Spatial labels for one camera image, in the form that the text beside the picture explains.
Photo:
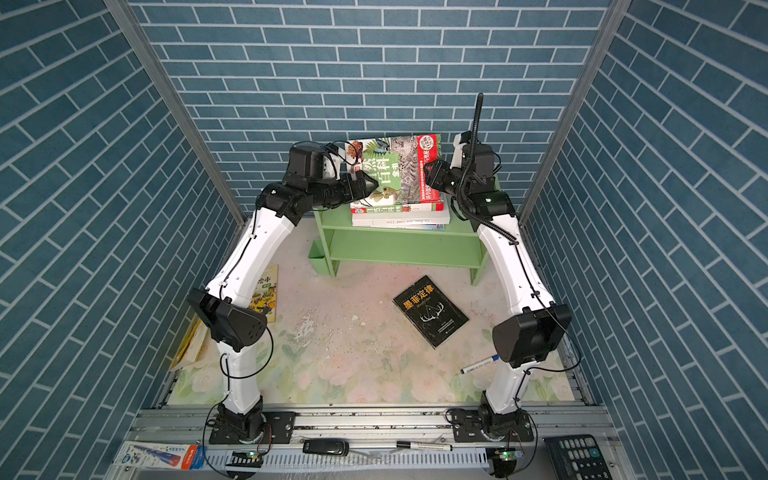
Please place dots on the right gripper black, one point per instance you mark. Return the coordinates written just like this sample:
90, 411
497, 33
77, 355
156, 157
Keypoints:
437, 174

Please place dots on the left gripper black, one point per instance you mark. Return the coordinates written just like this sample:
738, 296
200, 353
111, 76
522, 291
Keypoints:
351, 193

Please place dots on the green nature encyclopedia book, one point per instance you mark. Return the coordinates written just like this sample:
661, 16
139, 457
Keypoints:
397, 165

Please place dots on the space cover science magazine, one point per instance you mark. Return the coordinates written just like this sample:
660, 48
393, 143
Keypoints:
418, 227

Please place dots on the white La Dame book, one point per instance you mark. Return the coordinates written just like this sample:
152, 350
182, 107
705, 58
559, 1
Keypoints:
400, 219

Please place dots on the black book yellow title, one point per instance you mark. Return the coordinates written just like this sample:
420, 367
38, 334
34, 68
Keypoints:
430, 311

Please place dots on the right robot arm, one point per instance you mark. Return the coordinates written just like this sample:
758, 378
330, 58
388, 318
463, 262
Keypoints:
536, 323

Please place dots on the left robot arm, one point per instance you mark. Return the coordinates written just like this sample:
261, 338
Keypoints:
312, 181

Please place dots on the green wooden shelf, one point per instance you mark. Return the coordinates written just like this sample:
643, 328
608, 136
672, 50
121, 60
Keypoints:
458, 246

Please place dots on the small green pen cup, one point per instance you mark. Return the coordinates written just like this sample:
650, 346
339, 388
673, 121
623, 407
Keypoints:
318, 259

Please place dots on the yellow cartoon history book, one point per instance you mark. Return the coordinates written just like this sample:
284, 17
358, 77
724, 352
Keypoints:
264, 298

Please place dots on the blue white marker pen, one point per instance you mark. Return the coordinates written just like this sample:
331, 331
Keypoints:
479, 364

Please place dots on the black remote device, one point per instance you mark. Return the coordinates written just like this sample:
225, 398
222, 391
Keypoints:
326, 447

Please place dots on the black calculator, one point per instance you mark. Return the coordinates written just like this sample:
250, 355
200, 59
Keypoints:
577, 457

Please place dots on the red blue pen package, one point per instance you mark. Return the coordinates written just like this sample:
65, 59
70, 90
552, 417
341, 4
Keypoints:
182, 457

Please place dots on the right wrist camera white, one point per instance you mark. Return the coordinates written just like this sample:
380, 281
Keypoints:
459, 142

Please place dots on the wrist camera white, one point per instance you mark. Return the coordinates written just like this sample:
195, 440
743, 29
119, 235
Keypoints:
459, 142
332, 164

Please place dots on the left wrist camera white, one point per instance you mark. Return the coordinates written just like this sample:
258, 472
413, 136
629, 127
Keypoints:
332, 164

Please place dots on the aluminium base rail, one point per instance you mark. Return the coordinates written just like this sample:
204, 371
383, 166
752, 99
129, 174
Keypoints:
372, 433

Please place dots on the black marker on rail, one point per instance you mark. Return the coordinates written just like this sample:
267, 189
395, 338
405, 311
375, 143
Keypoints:
413, 445

